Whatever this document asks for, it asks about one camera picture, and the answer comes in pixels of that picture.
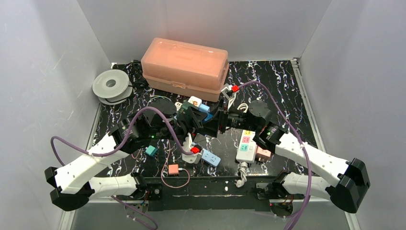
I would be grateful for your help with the white cube charger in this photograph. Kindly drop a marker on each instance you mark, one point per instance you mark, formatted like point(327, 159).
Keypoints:
point(197, 102)

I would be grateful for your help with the light blue power strip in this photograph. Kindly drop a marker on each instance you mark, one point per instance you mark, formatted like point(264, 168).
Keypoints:
point(210, 158)

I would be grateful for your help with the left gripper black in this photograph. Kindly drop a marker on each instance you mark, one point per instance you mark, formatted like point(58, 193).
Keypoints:
point(187, 119)

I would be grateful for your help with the small pink usb charger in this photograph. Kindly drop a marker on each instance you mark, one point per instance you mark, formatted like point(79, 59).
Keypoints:
point(173, 169)

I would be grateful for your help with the blue plug adapter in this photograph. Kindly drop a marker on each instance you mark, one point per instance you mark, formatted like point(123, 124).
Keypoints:
point(208, 117)

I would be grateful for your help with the white long power strip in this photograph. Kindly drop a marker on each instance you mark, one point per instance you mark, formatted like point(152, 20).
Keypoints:
point(247, 148)

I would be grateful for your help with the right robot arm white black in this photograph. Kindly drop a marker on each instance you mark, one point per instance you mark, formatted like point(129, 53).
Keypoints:
point(345, 183)

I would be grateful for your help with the teal plug adapter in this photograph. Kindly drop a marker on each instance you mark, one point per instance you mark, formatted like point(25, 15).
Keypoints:
point(151, 151)

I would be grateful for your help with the aluminium frame rail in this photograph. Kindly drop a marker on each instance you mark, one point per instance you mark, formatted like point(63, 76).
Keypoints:
point(104, 199)

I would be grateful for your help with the small light blue charger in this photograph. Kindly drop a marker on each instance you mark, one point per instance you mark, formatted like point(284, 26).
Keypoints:
point(204, 108)

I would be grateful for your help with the grey filament spool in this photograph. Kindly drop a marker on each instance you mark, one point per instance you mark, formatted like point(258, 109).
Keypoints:
point(112, 87)

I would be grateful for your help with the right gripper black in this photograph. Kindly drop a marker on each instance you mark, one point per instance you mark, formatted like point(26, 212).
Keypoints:
point(222, 120)

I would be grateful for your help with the pink translucent plastic storage box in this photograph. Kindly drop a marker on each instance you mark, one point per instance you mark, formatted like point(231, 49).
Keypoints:
point(185, 69)

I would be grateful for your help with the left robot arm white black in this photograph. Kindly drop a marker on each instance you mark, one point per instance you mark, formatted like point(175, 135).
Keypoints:
point(77, 182)

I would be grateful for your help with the pink plug adapter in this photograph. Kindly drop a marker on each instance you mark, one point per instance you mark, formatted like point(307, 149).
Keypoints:
point(262, 155)

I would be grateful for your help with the dark green cube charger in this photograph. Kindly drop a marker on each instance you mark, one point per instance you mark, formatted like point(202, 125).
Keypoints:
point(184, 115)

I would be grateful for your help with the white usb charging hub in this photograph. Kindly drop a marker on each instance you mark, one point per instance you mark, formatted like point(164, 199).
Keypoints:
point(178, 105)

